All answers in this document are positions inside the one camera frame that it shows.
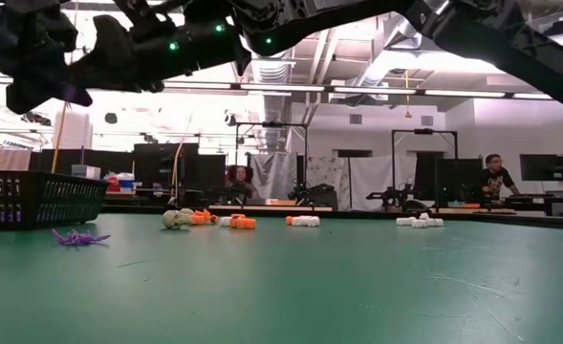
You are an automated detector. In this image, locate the black plastic mesh basket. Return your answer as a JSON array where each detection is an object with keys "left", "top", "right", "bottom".
[{"left": 0, "top": 170, "right": 110, "bottom": 231}]

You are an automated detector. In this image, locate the grey curtain sheet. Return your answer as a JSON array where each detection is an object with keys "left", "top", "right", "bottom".
[{"left": 249, "top": 151, "right": 298, "bottom": 200}]

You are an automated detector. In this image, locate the black desk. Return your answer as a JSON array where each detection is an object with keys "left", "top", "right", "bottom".
[{"left": 486, "top": 189, "right": 563, "bottom": 219}]

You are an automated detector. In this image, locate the silver air duct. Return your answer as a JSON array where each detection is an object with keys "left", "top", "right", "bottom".
[
  {"left": 249, "top": 45, "right": 297, "bottom": 154},
  {"left": 355, "top": 28, "right": 409, "bottom": 90}
]

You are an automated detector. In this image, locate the black gantry frame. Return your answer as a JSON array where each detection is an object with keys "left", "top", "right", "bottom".
[
  {"left": 391, "top": 127, "right": 459, "bottom": 211},
  {"left": 235, "top": 121, "right": 310, "bottom": 206}
]

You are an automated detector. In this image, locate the white storage box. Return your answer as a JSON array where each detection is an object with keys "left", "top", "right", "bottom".
[{"left": 71, "top": 164, "right": 101, "bottom": 182}]

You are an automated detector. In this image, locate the black screen panel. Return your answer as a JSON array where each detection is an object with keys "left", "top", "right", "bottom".
[{"left": 434, "top": 158, "right": 484, "bottom": 207}]

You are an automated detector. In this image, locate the hanging yellow cord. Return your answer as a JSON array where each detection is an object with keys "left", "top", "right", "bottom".
[{"left": 403, "top": 70, "right": 413, "bottom": 119}]

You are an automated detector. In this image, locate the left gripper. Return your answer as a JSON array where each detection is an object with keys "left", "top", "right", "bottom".
[{"left": 3, "top": 18, "right": 94, "bottom": 116}]

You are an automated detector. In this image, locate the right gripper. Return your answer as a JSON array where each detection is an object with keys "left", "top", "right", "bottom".
[{"left": 68, "top": 0, "right": 254, "bottom": 95}]

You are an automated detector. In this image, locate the person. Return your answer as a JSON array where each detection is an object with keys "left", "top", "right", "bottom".
[
  {"left": 224, "top": 164, "right": 259, "bottom": 200},
  {"left": 479, "top": 153, "right": 521, "bottom": 204}
]

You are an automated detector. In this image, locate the yellow pole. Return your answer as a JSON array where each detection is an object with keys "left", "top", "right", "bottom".
[{"left": 50, "top": 102, "right": 68, "bottom": 176}]

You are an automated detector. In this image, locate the black monitor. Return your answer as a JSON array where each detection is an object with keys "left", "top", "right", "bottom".
[{"left": 519, "top": 153, "right": 563, "bottom": 183}]

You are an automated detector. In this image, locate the black divider wall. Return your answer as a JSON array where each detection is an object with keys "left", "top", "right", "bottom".
[{"left": 30, "top": 142, "right": 227, "bottom": 206}]

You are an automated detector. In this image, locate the workbench with wooden top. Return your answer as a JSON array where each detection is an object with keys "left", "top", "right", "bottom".
[
  {"left": 208, "top": 204, "right": 333, "bottom": 213},
  {"left": 390, "top": 205, "right": 517, "bottom": 216}
]

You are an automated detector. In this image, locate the white curtain sheet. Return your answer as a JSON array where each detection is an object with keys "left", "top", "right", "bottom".
[{"left": 304, "top": 155, "right": 419, "bottom": 211}]

